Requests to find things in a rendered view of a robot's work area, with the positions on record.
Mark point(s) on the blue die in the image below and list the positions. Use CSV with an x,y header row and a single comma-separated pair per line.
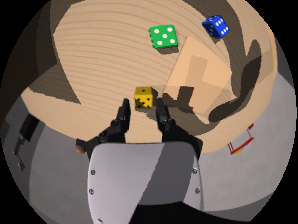
x,y
216,26

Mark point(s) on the green die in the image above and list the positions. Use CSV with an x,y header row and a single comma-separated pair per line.
x,y
163,36

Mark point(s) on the peach square mat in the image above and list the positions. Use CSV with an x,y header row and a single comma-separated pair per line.
x,y
197,78

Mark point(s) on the yellow die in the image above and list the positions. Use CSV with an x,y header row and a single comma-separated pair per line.
x,y
143,97

